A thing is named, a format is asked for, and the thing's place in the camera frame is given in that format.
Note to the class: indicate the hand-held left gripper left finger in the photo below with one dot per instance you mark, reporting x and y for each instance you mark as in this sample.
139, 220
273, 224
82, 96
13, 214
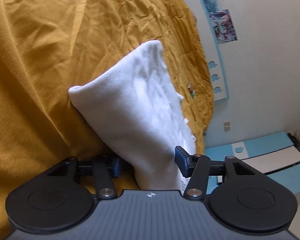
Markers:
116, 167

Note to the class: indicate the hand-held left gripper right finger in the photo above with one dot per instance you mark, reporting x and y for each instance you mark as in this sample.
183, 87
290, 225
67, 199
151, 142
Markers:
181, 162

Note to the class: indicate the white sweatshirt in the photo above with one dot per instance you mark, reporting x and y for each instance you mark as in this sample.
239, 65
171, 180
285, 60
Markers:
145, 115

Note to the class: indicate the small colourful packet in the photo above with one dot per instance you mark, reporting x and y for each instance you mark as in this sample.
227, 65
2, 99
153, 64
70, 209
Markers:
191, 90

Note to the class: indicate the blue and white wardrobe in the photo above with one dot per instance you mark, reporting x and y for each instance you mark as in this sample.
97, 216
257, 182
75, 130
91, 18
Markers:
270, 152

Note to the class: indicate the white and blue headboard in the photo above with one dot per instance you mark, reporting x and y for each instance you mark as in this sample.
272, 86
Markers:
216, 75

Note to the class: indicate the mustard yellow quilt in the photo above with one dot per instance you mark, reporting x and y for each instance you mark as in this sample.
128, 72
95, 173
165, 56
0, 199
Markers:
52, 67

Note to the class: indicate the dark bundle on wardrobe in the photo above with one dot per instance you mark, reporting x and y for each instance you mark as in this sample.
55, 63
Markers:
298, 142

